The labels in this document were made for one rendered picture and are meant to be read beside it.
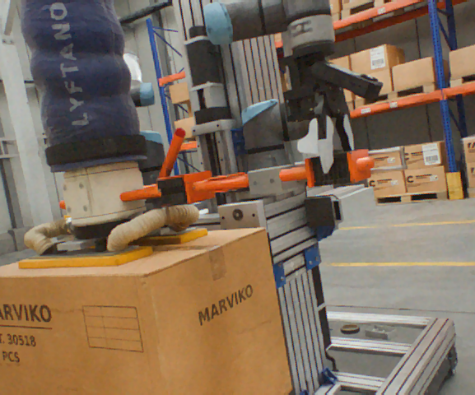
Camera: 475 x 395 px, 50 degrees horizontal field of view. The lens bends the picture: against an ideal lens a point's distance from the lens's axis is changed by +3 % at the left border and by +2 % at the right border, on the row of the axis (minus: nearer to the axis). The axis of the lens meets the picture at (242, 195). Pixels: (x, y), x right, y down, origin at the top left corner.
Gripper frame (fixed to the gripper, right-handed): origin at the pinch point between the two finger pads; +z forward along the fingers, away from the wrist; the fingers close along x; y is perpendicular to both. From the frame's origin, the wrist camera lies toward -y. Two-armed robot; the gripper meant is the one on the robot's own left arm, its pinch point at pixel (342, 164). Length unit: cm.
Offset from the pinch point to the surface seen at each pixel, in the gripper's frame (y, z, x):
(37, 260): 70, 11, 15
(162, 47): 762, -287, -831
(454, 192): 141, 98, -697
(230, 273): 29.9, 19.8, -2.7
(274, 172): 11.3, -0.4, 3.5
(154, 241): 52, 12, -4
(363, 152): -3.9, -1.4, -0.5
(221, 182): 23.6, 0.0, 3.4
